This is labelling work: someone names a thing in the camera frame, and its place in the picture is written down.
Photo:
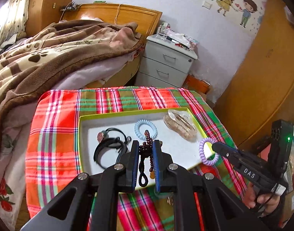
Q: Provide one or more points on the clutter on nightstand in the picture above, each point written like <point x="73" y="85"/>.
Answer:
<point x="164" y="32"/>

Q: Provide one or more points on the wooden headboard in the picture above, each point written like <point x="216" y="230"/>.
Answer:
<point x="147" y="19"/>

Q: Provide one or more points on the yellow-green shallow box tray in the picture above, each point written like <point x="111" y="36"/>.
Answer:
<point x="183" y="152"/>

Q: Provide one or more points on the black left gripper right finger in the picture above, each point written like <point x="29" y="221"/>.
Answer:
<point x="200" y="202"/>

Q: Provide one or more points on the black wristband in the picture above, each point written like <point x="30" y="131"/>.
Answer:
<point x="109" y="144"/>

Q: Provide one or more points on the wooden door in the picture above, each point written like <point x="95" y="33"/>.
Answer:
<point x="262" y="89"/>

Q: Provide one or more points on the grey two-drawer nightstand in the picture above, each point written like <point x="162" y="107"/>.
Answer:
<point x="164" y="64"/>

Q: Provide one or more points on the patterned window curtain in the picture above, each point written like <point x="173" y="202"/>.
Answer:
<point x="13" y="18"/>

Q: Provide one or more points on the floral white bed sheet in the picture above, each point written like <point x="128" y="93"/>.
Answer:
<point x="16" y="127"/>

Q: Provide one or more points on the beige translucent hair claw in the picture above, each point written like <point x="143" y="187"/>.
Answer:
<point x="181" y="122"/>

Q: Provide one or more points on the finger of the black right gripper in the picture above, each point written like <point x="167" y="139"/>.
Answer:
<point x="226" y="151"/>

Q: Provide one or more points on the person's right hand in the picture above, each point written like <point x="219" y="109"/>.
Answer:
<point x="269" y="201"/>

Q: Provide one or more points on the wooden wardrobe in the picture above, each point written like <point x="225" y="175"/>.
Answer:
<point x="41" y="13"/>

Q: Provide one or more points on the brown paw print blanket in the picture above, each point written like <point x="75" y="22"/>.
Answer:
<point x="29" y="70"/>

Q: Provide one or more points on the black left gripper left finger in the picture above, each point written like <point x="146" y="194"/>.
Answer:
<point x="89" y="202"/>

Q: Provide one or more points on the red green plaid cloth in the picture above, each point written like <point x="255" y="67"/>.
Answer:
<point x="52" y="157"/>

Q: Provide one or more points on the orange box on floor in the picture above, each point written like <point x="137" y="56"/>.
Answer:
<point x="192" y="83"/>

